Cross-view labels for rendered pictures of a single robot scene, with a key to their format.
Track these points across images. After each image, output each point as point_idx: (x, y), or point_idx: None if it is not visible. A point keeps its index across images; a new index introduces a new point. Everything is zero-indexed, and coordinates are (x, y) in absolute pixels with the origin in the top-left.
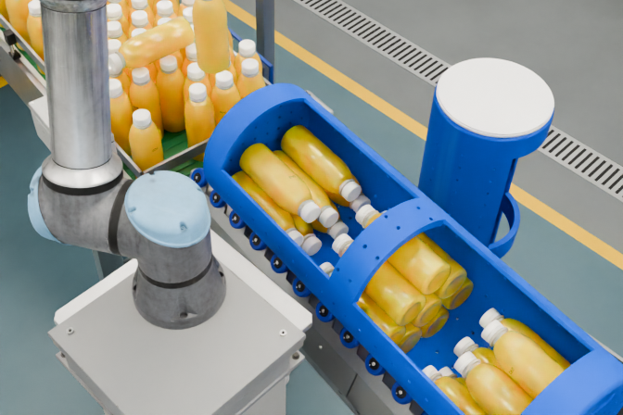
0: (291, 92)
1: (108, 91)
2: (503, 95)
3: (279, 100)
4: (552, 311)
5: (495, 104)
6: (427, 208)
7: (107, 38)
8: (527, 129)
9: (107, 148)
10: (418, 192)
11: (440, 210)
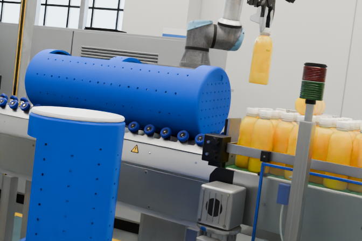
0: (202, 68)
1: None
2: (71, 111)
3: (204, 65)
4: (63, 55)
5: (78, 111)
6: (117, 59)
7: None
8: (54, 106)
9: (222, 12)
10: (122, 64)
11: (111, 63)
